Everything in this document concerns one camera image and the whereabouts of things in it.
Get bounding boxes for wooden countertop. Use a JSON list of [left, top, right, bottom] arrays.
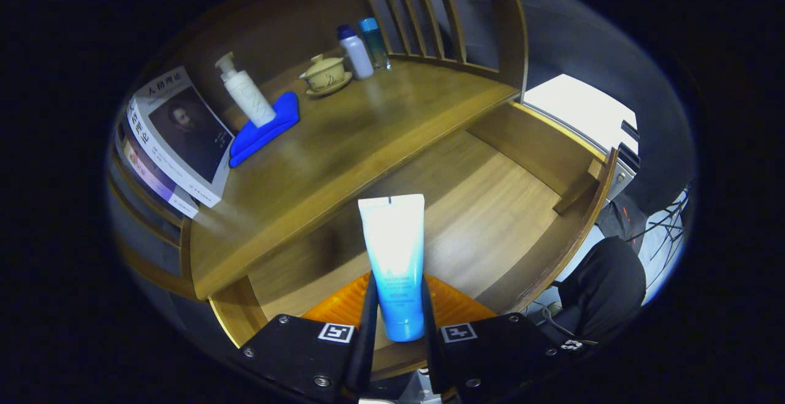
[[189, 61, 519, 300]]

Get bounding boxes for white portrait book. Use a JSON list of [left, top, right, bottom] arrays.
[[127, 66, 236, 208]]

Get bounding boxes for yellow lidded teacup with saucer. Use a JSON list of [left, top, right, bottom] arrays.
[[299, 54, 354, 98]]

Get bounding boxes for wooden cabinet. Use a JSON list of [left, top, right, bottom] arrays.
[[107, 0, 531, 307]]

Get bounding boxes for purple book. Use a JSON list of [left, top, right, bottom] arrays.
[[113, 128, 200, 219]]

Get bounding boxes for white grey drawer unit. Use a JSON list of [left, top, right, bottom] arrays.
[[523, 73, 641, 202]]

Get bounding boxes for blue white tube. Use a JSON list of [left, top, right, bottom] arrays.
[[358, 194, 426, 343]]

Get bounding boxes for teal bottle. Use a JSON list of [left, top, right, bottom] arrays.
[[358, 17, 391, 71]]

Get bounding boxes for wooden drawer with black knob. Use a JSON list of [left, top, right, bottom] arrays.
[[209, 101, 620, 380]]

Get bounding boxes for black floor cables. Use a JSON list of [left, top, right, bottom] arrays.
[[635, 186, 691, 264]]

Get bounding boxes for blue folded cloth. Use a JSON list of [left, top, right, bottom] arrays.
[[229, 91, 301, 169]]

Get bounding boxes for white pump bottle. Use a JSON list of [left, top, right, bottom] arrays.
[[215, 51, 277, 129]]

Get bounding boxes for white bottle with blue cap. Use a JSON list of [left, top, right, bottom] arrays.
[[337, 24, 375, 81]]

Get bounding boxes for dark cloth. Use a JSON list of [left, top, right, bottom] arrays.
[[555, 235, 648, 356]]

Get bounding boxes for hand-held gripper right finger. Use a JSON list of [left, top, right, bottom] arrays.
[[421, 274, 583, 403]]

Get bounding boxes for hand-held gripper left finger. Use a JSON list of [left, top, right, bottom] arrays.
[[239, 271, 379, 403]]

